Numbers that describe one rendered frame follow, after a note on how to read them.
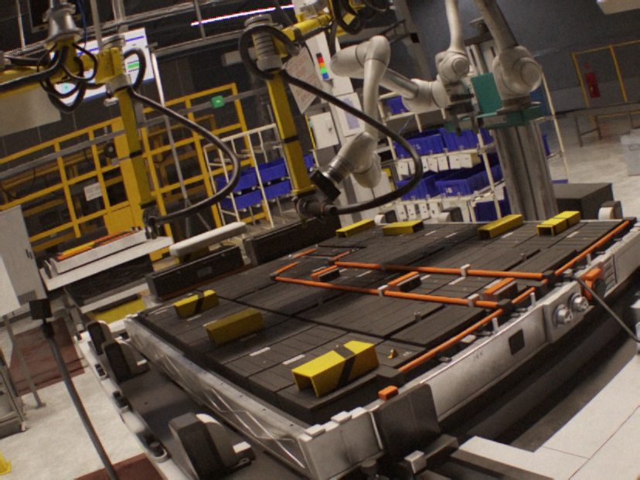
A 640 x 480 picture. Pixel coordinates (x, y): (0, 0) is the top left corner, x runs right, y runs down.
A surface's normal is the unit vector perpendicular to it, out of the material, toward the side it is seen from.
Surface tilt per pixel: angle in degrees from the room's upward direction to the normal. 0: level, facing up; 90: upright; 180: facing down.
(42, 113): 90
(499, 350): 90
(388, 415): 90
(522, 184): 90
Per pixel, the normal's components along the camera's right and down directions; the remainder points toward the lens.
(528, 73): 0.09, 0.25
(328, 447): 0.51, 0.00
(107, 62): 0.80, -0.12
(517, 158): -0.86, 0.31
